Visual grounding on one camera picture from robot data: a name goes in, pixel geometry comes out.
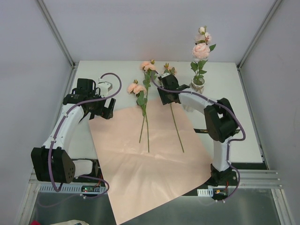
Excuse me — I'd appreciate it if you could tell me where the left white cable duct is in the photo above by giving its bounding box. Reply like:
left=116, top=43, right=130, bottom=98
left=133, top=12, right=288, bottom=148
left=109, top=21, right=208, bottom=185
left=39, top=184, right=106, bottom=195

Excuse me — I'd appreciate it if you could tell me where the aluminium frame post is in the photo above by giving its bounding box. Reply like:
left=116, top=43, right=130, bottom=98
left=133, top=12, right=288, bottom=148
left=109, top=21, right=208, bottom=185
left=35, top=0, right=77, bottom=68
left=236, top=0, right=284, bottom=68

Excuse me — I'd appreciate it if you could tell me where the pink wrapping paper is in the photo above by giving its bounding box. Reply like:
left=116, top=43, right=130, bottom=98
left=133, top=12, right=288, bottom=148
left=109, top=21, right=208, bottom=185
left=89, top=99, right=212, bottom=225

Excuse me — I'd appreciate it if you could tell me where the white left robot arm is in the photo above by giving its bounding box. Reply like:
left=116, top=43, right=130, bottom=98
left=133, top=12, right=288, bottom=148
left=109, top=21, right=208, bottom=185
left=31, top=78, right=116, bottom=184

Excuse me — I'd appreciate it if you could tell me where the left aluminium frame post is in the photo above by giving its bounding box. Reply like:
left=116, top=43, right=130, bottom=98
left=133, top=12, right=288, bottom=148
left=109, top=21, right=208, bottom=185
left=35, top=0, right=77, bottom=68

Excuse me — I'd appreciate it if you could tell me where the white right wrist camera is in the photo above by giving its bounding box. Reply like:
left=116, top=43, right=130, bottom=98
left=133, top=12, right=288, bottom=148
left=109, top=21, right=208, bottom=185
left=158, top=73, right=170, bottom=80

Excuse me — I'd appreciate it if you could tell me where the white ribbed vase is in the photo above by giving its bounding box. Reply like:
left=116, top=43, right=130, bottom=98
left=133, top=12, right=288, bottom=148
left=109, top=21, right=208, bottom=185
left=189, top=78, right=205, bottom=94

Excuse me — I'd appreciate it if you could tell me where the right white cable duct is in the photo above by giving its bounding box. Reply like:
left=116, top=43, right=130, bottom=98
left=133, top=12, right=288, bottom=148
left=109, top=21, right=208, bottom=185
left=197, top=189, right=213, bottom=197

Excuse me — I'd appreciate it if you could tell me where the pink flower stem pale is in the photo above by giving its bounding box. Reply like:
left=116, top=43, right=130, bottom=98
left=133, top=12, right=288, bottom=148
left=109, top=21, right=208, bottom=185
left=190, top=25, right=216, bottom=86

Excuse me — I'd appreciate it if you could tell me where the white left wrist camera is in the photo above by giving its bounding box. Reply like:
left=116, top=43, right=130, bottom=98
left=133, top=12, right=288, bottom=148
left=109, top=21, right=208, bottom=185
left=96, top=78, right=113, bottom=97

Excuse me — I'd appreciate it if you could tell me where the black ribbon gold lettering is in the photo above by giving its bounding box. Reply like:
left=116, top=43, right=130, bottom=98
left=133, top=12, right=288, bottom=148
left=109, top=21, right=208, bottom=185
left=194, top=128, right=241, bottom=134

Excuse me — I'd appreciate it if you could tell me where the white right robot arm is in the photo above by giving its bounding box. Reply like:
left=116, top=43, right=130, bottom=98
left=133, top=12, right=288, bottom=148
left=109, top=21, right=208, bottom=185
left=157, top=73, right=238, bottom=187

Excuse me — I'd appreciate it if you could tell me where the beige cloth bottom edge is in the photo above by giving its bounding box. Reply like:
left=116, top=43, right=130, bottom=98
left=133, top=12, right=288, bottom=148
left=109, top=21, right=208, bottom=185
left=52, top=219, right=89, bottom=225

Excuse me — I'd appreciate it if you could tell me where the red object bottom edge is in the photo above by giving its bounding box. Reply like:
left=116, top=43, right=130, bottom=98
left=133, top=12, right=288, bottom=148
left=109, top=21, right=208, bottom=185
left=30, top=220, right=41, bottom=225

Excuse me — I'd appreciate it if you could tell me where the right aluminium frame post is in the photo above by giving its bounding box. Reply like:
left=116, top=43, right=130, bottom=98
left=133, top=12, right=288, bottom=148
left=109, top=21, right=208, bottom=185
left=236, top=0, right=284, bottom=68

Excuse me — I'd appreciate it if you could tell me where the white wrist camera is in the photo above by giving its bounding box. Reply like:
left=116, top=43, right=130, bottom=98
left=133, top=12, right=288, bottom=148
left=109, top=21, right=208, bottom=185
left=96, top=78, right=113, bottom=97
left=158, top=73, right=170, bottom=80

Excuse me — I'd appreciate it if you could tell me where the white cable duct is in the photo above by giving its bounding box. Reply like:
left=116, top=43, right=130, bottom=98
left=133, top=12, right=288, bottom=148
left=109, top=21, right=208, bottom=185
left=39, top=184, right=106, bottom=195
left=197, top=189, right=213, bottom=197

